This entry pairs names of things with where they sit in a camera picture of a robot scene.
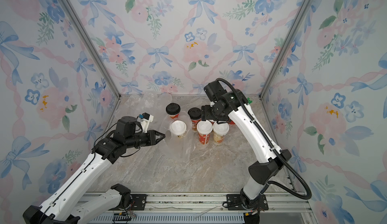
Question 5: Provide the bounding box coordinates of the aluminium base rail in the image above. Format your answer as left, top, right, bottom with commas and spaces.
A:
57, 192, 318, 224

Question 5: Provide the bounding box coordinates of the clear plastic carrier bag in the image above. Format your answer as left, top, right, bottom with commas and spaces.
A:
159, 111, 195, 162

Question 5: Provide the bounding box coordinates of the black corrugated cable conduit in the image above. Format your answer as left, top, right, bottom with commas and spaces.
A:
215, 78, 312, 200

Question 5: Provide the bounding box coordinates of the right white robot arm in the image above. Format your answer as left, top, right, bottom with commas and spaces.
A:
201, 79, 291, 210

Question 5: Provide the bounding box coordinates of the red cup white lid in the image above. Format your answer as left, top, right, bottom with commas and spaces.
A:
197, 120, 213, 145

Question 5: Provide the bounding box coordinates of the red cup black lid left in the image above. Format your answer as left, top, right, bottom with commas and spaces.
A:
166, 103, 181, 119

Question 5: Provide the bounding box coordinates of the red cup black lid right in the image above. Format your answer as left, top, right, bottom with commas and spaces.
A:
188, 107, 202, 131

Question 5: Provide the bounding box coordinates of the red cup black lid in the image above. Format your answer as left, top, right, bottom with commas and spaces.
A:
188, 107, 202, 131
166, 103, 181, 119

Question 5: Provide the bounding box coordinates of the white lid cup right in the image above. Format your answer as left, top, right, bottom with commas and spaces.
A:
213, 122, 229, 145

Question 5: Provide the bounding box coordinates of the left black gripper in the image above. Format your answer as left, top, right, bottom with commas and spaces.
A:
127, 129, 167, 149

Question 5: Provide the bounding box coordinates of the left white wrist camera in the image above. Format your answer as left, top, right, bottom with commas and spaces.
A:
138, 113, 154, 133

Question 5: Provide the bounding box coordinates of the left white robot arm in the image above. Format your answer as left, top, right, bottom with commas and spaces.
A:
23, 113, 165, 224

